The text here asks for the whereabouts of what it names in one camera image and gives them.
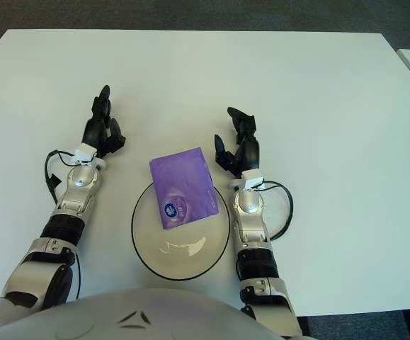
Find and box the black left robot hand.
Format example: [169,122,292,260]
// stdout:
[81,84,127,160]

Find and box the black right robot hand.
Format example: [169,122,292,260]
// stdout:
[214,106,261,179]

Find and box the purple tissue paper pack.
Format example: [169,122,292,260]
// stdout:
[149,147,221,230]

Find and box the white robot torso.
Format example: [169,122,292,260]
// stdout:
[0,287,319,340]

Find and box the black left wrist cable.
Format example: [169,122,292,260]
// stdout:
[44,150,81,205]

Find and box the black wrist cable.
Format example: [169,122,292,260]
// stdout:
[44,150,81,205]
[261,181,294,242]

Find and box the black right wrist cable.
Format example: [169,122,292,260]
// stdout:
[261,181,294,242]

